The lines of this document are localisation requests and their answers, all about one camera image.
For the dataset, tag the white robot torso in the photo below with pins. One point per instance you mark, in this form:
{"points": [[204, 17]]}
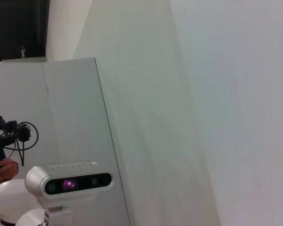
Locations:
{"points": [[4, 197]]}

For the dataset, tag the operator hand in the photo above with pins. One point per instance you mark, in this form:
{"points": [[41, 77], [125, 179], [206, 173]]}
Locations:
{"points": [[8, 170]]}

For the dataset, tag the silver head depth camera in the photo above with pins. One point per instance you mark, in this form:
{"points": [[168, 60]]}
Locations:
{"points": [[73, 183]]}

